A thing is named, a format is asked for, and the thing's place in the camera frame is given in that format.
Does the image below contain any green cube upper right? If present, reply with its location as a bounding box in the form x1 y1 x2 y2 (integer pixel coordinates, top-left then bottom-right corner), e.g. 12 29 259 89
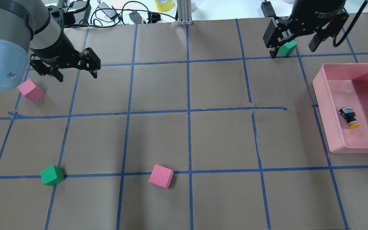
279 40 297 57

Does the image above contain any pink cube bottom centre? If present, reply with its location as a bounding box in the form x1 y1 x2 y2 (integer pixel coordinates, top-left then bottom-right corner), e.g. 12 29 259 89
148 164 174 189

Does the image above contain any green cube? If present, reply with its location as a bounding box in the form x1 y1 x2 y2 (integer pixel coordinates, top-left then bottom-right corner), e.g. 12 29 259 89
40 165 65 186
279 40 297 57

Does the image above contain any yellow tape roll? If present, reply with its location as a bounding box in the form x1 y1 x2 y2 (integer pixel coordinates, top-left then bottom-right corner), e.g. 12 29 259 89
154 0 175 12

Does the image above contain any black cable bundle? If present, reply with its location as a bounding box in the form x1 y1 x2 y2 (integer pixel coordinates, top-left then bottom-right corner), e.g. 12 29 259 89
90 1 176 28

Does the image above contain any small black adapter centre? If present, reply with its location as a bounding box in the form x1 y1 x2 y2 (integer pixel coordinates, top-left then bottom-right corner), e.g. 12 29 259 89
129 11 144 24

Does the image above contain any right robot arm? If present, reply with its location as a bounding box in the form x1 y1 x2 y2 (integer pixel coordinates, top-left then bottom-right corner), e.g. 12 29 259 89
263 0 349 58

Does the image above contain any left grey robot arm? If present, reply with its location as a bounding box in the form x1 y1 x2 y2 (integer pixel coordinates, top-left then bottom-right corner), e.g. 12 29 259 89
0 0 101 90

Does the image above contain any pink cube upper left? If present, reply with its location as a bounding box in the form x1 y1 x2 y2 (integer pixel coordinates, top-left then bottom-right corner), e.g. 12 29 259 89
17 79 45 103

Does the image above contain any black power brick left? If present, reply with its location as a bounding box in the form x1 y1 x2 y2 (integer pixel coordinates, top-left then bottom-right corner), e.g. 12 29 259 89
64 0 91 25

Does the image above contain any pink cube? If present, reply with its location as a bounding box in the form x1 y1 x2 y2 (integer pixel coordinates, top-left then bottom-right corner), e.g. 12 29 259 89
17 79 45 103
148 164 174 189

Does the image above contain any pink plastic bin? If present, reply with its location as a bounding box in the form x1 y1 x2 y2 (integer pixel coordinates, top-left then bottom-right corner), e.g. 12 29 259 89
313 63 368 154

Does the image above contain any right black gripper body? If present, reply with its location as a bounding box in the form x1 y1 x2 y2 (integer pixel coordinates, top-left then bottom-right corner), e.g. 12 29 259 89
289 8 347 38

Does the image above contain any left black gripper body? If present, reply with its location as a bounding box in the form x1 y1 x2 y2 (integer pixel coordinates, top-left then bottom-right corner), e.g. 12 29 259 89
29 32 92 71

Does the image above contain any black power adapter right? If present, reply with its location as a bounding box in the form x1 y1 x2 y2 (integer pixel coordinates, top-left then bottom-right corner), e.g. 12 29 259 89
260 0 276 18

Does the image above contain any green cube lower left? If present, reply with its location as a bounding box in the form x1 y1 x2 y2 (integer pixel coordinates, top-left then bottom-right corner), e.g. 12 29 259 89
40 165 65 186

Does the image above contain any yellow push button switch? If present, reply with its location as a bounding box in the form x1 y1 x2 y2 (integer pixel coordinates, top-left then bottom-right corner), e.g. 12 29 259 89
338 106 361 129

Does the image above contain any grey power adapter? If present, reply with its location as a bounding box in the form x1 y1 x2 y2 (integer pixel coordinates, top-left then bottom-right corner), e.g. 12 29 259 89
98 2 117 19

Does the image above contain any aluminium profile post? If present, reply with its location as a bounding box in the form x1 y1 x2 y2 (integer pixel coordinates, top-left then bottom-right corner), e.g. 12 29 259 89
177 0 193 25

